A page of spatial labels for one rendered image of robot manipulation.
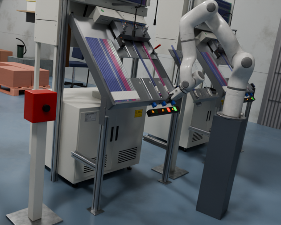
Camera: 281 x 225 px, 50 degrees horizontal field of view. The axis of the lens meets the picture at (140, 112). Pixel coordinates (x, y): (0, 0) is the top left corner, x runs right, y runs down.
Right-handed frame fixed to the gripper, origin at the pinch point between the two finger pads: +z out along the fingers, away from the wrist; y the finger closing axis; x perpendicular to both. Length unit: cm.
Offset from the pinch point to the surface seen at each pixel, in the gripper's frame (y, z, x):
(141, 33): 8, -1, 60
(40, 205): -85, 57, -31
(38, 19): -49, 37, 98
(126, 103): -38.1, 3.5, 2.4
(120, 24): -11, -1, 66
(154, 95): -6.1, 4.7, 7.3
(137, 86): -18.3, 4.7, 15.5
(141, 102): -23.4, 3.7, 2.3
